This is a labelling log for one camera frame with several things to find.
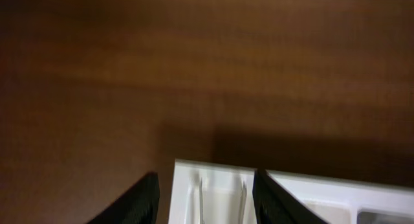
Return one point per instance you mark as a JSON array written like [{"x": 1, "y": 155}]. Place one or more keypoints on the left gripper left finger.
[{"x": 138, "y": 205}]

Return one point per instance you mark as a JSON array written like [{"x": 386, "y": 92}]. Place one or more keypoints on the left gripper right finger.
[{"x": 274, "y": 205}]

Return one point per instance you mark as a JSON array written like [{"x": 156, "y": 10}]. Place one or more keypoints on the steel serrated tongs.
[{"x": 222, "y": 207}]

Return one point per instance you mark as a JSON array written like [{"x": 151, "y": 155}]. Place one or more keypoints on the white plastic cutlery tray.
[{"x": 333, "y": 200}]

